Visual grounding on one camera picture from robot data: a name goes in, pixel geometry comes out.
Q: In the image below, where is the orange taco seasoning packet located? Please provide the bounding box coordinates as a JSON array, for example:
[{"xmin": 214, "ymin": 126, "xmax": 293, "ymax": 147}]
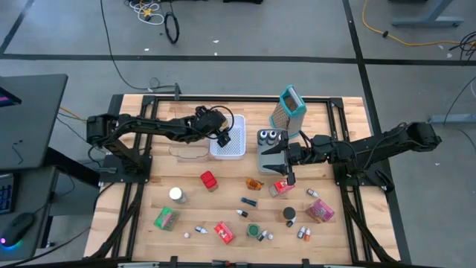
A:
[{"xmin": 245, "ymin": 177, "xmax": 265, "ymax": 191}]

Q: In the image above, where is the grey desk leg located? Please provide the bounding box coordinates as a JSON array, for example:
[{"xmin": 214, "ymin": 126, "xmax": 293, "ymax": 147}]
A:
[
  {"xmin": 427, "ymin": 113, "xmax": 476, "ymax": 125},
  {"xmin": 390, "ymin": 0, "xmax": 465, "ymax": 28}
]

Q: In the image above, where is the grey desk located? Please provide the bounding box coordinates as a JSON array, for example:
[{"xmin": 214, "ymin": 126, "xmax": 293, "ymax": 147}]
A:
[{"xmin": 0, "ymin": 165, "xmax": 60, "ymax": 261}]

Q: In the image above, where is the black aluminium table frame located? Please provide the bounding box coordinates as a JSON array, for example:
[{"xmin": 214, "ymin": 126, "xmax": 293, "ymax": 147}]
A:
[{"xmin": 106, "ymin": 92, "xmax": 413, "ymax": 267}]

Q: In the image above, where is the black cable bundle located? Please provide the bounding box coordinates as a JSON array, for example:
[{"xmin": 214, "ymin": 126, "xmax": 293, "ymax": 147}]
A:
[
  {"xmin": 89, "ymin": 182, "xmax": 146, "ymax": 260},
  {"xmin": 340, "ymin": 185, "xmax": 401, "ymax": 264}
]

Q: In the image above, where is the red Froot Loops cereal box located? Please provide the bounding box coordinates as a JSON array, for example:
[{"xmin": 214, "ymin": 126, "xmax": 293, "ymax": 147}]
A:
[{"xmin": 268, "ymin": 178, "xmax": 296, "ymax": 198}]

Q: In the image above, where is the red mini cereal box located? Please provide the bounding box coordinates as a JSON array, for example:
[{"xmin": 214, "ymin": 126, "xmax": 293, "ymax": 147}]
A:
[{"xmin": 213, "ymin": 220, "xmax": 237, "ymax": 245}]

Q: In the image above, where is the white cable bundle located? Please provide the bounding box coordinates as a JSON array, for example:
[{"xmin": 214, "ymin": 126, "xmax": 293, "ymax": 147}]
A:
[{"xmin": 128, "ymin": 0, "xmax": 165, "ymax": 26}]

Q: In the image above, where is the black desk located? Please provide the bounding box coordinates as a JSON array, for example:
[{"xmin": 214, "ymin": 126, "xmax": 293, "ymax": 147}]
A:
[{"xmin": 0, "ymin": 73, "xmax": 69, "ymax": 172}]

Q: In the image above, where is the red-lid spice jar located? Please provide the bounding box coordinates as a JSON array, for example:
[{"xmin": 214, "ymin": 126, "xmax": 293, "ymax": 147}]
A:
[{"xmin": 199, "ymin": 170, "xmax": 219, "ymax": 193}]

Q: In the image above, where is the black keyboard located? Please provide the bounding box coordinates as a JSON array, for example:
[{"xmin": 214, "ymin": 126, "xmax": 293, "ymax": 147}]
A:
[{"xmin": 0, "ymin": 173, "xmax": 16, "ymax": 216}]

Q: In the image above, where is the green-lid spice jar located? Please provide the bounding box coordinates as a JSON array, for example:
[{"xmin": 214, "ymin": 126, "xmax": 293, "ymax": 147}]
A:
[{"xmin": 245, "ymin": 223, "xmax": 262, "ymax": 239}]

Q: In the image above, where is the pink Raisin Bran cereal box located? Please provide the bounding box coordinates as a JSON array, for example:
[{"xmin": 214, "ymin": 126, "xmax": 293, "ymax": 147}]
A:
[{"xmin": 305, "ymin": 198, "xmax": 335, "ymax": 224}]

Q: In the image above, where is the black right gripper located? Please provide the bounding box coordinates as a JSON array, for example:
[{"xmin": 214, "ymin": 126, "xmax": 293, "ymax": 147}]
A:
[{"xmin": 261, "ymin": 129, "xmax": 335, "ymax": 186}]

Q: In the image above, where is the white perforated plastic basket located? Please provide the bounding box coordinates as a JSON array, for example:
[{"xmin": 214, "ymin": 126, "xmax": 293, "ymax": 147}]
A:
[{"xmin": 209, "ymin": 113, "xmax": 247, "ymax": 161}]

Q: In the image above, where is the black cable tangle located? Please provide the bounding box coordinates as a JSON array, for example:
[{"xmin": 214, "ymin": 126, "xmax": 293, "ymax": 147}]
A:
[{"xmin": 448, "ymin": 30, "xmax": 476, "ymax": 61}]

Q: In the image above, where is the yellow floor cable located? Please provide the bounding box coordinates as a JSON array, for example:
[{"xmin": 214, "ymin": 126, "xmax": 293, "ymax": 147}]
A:
[
  {"xmin": 361, "ymin": 0, "xmax": 464, "ymax": 48},
  {"xmin": 59, "ymin": 106, "xmax": 87, "ymax": 122}
]

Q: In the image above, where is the computer monitor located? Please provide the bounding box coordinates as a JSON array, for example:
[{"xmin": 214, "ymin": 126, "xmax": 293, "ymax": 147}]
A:
[{"xmin": 0, "ymin": 86, "xmax": 22, "ymax": 109}]

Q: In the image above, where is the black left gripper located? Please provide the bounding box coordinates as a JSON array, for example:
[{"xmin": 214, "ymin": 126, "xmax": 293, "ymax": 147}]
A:
[{"xmin": 185, "ymin": 105, "xmax": 234, "ymax": 148}]

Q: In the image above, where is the grey plastic bin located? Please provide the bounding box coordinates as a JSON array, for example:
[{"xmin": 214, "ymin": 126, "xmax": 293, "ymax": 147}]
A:
[{"xmin": 257, "ymin": 128, "xmax": 295, "ymax": 175}]

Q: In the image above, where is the black computer mouse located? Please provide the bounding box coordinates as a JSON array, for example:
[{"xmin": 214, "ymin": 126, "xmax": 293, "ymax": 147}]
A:
[{"xmin": 0, "ymin": 211, "xmax": 37, "ymax": 249}]

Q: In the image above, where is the green mini cereal box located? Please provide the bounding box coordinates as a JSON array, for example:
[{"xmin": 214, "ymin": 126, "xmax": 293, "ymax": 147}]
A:
[{"xmin": 153, "ymin": 205, "xmax": 181, "ymax": 232}]

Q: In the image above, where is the long black floor cable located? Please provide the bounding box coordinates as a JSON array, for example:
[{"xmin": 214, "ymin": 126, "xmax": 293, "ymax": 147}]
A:
[{"xmin": 99, "ymin": 0, "xmax": 178, "ymax": 92}]

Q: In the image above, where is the coiled black cable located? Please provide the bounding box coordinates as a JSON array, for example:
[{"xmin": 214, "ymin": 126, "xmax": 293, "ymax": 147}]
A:
[{"xmin": 164, "ymin": 10, "xmax": 181, "ymax": 45}]

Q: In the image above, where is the teal-handled metal box grater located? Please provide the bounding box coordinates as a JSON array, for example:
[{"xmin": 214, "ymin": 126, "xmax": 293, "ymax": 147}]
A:
[{"xmin": 268, "ymin": 84, "xmax": 308, "ymax": 139}]

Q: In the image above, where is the white-lid spice jar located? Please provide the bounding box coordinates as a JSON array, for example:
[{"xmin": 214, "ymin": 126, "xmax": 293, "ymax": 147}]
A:
[{"xmin": 169, "ymin": 186, "xmax": 188, "ymax": 205}]

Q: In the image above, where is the clear plastic tray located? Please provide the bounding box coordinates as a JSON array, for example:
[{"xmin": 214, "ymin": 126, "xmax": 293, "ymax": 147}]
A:
[{"xmin": 167, "ymin": 102, "xmax": 213, "ymax": 160}]

